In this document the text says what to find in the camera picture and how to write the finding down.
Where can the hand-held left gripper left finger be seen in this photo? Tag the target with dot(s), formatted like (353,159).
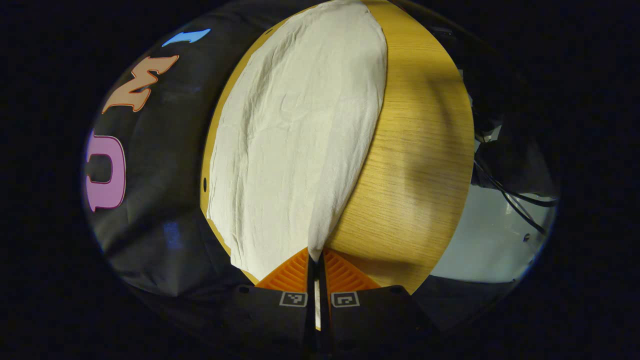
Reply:
(270,315)

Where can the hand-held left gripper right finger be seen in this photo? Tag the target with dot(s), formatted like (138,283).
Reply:
(370,315)

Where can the black backdrop cloth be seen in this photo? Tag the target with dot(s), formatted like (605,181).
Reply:
(165,150)

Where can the dark cloth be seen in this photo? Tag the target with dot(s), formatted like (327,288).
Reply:
(510,160)

